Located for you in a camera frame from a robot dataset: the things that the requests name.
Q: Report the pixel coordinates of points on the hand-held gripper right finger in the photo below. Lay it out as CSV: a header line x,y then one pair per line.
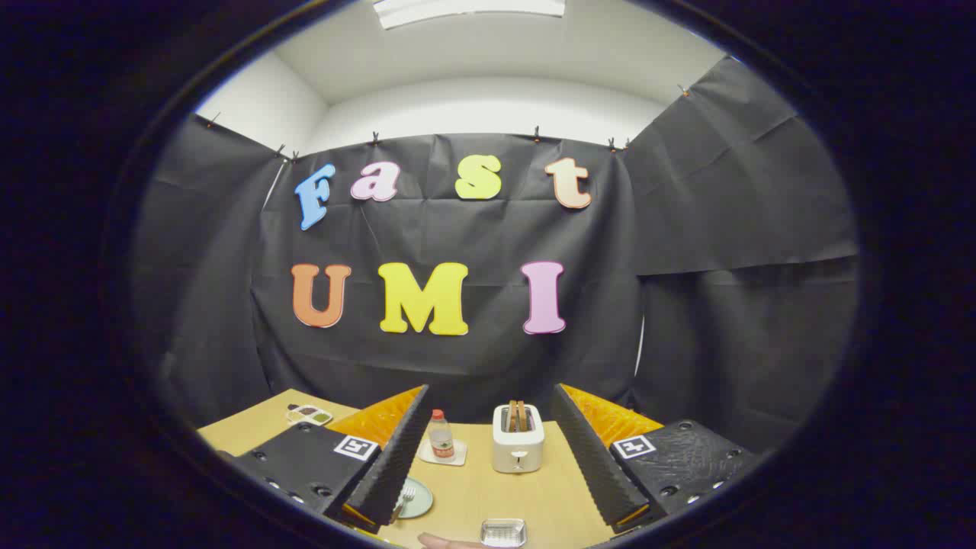
x,y
591,457

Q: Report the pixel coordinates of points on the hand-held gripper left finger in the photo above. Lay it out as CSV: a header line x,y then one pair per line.
x,y
396,457

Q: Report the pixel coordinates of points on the ceiling light panel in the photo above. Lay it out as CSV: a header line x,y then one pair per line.
x,y
469,9

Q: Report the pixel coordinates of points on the black backdrop cloth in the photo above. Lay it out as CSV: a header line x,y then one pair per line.
x,y
488,236

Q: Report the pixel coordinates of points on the toasted bread slice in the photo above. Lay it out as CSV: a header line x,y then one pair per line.
x,y
523,416
512,416

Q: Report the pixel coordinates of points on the white square coaster tray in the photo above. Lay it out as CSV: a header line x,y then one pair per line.
x,y
459,457

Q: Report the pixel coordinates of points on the white toaster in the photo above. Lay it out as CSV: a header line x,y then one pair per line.
x,y
518,450

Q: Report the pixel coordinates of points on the clear plastic water bottle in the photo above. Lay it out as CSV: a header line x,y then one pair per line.
x,y
441,438

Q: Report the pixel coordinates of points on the white divided sauce dish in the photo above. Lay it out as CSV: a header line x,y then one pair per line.
x,y
309,415

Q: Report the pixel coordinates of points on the light green round plate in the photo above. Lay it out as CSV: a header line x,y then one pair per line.
x,y
422,503

